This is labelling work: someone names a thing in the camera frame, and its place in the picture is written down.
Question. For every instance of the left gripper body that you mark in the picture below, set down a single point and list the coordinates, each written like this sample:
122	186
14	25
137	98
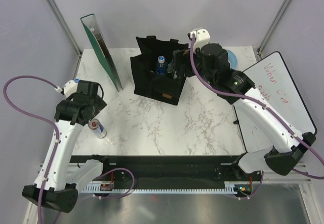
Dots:
98	104

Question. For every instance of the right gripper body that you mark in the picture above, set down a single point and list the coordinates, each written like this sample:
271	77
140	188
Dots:
181	57

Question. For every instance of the blue label water bottle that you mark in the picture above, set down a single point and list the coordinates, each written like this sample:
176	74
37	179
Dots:
161	66

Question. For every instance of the Red Bull can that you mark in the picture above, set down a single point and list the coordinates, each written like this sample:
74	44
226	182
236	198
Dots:
97	128

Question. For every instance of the black canvas bag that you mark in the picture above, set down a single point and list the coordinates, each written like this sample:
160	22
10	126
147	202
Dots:
147	82

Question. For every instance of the green glass bottle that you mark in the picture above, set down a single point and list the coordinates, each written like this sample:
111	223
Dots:
170	70

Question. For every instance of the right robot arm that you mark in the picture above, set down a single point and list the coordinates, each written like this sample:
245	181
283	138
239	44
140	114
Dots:
210	64

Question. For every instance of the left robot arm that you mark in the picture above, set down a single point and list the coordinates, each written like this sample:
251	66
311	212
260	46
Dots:
54	188

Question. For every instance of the light blue headphones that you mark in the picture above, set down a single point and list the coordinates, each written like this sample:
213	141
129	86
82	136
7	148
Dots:
232	59

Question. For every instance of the green file holder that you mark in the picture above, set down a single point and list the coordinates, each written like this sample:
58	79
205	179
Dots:
97	41

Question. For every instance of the whiteboard with red writing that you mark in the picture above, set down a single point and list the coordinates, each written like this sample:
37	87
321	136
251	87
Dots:
272	77

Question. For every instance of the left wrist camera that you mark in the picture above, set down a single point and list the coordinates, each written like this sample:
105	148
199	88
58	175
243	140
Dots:
69	88

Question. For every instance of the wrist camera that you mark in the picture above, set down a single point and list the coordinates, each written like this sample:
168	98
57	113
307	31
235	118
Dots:
69	88
202	37

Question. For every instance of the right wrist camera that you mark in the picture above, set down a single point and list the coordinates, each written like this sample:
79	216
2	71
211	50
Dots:
202	37

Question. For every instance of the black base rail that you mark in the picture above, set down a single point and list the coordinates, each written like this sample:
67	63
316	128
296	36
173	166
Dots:
175	172

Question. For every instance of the white cable duct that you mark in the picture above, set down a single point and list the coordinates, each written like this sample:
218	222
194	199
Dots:
100	187

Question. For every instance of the left aluminium frame post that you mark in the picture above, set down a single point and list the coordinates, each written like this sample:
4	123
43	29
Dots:
63	24

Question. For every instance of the aluminium frame post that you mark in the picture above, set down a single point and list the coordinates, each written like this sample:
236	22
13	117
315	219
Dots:
63	24
273	26

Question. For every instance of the right aluminium frame post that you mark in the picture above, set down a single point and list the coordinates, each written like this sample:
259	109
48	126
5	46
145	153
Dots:
273	26

